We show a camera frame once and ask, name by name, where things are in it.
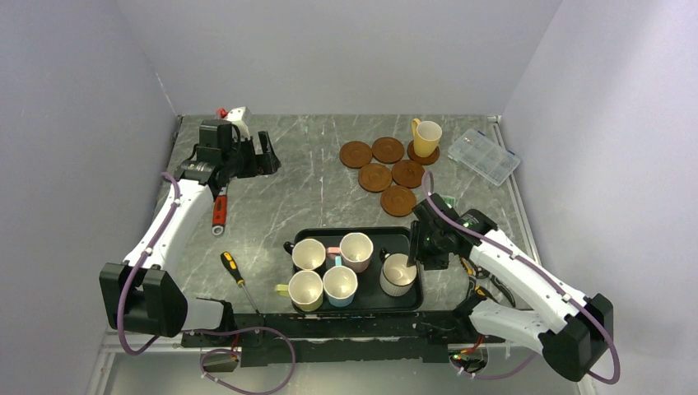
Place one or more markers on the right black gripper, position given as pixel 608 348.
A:
pixel 430 262

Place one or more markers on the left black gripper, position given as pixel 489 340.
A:
pixel 265 164

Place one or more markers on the brown wooden coaster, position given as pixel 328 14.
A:
pixel 355 154
pixel 426 160
pixel 375 177
pixel 387 150
pixel 398 201
pixel 407 173

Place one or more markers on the white ribbed mug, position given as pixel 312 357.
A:
pixel 396 276

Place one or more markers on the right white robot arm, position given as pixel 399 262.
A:
pixel 570 330

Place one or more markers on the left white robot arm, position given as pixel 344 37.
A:
pixel 139 294

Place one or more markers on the pink mug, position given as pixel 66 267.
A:
pixel 355 250

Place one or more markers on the black plastic tray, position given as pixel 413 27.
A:
pixel 369 298

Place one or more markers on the light blue mug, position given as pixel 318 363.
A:
pixel 340 284

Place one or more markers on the clear plastic organizer box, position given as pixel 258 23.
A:
pixel 484 156

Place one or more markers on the yellow black screwdriver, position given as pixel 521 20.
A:
pixel 230 264

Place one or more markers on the pale yellow mug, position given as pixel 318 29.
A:
pixel 305 289

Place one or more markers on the red handled adjustable wrench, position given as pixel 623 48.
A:
pixel 219 213

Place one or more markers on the yellow handled pliers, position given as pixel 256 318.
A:
pixel 468 267

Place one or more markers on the black handled cream mug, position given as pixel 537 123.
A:
pixel 307 254

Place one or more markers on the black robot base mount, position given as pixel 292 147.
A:
pixel 264 339

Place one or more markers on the aluminium frame rail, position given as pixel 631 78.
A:
pixel 314 189

